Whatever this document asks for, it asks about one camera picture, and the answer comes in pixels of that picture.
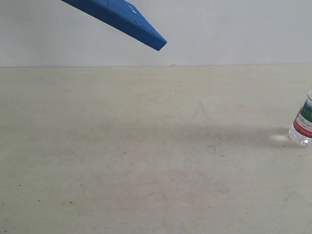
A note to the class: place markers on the blue ring-binder notebook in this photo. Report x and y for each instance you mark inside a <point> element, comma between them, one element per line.
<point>123,16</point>

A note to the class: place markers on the clear plastic water bottle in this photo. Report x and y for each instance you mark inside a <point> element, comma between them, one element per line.
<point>300,131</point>

